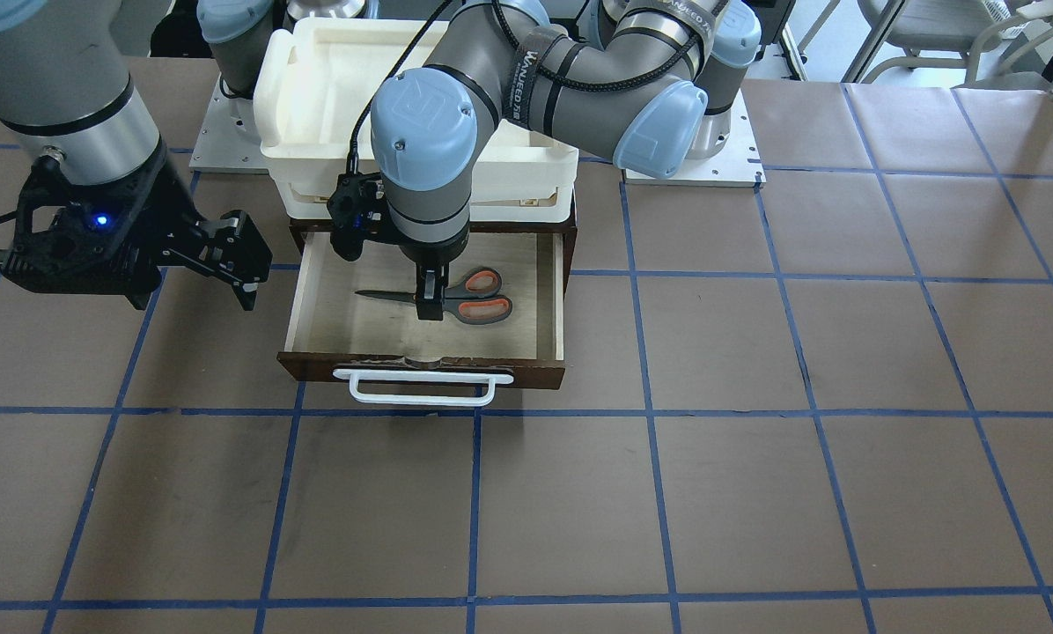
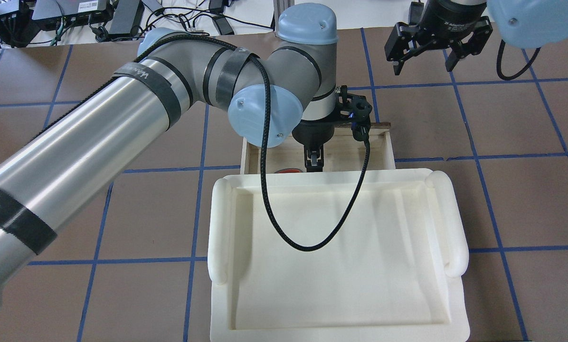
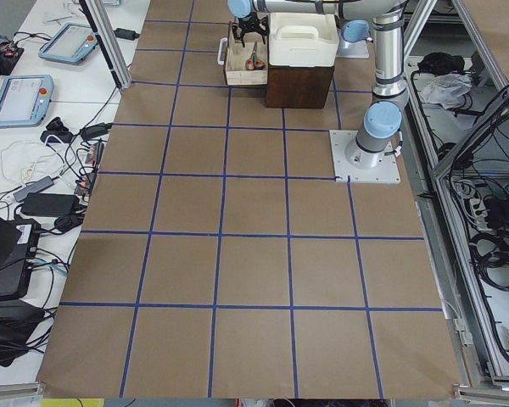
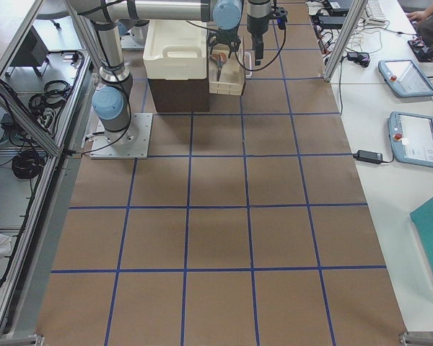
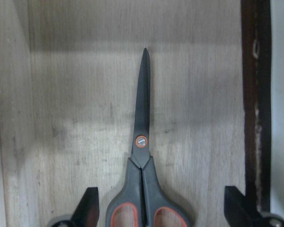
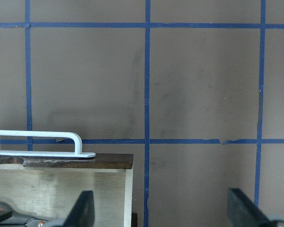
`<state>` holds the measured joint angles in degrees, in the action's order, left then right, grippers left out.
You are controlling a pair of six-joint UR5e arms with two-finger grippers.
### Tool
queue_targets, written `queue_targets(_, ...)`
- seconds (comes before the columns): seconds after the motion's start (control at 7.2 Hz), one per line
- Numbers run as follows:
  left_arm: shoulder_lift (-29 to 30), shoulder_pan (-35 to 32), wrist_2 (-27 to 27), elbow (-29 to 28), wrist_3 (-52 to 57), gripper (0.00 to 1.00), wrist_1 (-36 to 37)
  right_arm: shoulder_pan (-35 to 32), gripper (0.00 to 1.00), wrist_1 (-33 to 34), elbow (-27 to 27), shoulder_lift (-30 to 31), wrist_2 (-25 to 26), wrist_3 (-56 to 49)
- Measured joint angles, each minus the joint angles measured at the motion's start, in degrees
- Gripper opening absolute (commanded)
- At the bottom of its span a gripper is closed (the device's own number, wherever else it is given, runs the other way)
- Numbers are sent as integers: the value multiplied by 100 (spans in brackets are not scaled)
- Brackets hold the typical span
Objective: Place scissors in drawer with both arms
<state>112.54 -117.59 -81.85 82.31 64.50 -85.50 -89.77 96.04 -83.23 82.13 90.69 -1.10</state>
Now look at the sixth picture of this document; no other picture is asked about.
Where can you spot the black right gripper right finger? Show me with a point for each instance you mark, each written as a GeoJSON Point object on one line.
{"type": "Point", "coordinates": [242, 212]}

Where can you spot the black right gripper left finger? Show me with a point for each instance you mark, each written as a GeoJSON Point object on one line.
{"type": "Point", "coordinates": [82, 213]}

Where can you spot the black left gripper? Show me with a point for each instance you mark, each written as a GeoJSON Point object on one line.
{"type": "Point", "coordinates": [26, 222]}

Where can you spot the dark wooden drawer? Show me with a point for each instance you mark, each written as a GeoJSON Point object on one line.
{"type": "Point", "coordinates": [48, 188]}

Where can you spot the white drawer handle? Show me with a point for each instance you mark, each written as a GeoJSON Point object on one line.
{"type": "Point", "coordinates": [77, 153]}

